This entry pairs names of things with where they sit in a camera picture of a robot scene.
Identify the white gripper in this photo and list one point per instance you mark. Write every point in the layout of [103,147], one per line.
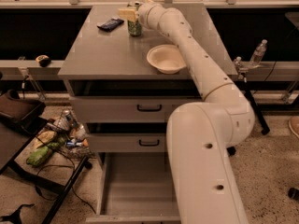
[145,12]

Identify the green soda can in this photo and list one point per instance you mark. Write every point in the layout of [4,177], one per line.
[134,27]

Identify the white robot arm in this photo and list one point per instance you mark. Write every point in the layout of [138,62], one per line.
[199,134]

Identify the grey drawer cabinet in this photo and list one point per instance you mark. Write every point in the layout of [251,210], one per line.
[97,55]

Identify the grey top drawer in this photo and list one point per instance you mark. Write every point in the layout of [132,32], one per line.
[108,101]

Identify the grey drawer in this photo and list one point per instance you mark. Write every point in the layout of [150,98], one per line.
[126,137]
[108,101]
[135,188]

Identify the grey middle drawer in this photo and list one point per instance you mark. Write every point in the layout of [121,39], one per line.
[126,137]

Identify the grey bottom drawer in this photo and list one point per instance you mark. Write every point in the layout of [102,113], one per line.
[135,188]

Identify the white paper bowl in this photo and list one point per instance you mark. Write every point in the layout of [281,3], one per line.
[166,59]

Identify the small black round device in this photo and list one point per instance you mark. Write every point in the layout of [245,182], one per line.
[43,60]

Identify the black tripod stand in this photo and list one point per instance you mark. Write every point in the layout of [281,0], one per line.
[242,71]

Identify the clear plastic water bottle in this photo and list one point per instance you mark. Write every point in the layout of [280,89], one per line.
[258,54]

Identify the dark brown bag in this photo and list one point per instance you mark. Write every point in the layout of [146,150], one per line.
[19,114]

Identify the green chip bag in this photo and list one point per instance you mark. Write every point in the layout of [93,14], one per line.
[43,152]

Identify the dark side table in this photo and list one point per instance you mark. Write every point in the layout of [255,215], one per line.
[15,138]

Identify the tan shoe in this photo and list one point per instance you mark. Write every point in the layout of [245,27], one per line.
[294,125]

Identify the wire basket of snacks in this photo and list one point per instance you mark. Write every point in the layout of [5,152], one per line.
[65,134]

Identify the black power adapter with cable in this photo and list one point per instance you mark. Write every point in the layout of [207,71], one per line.
[231,151]

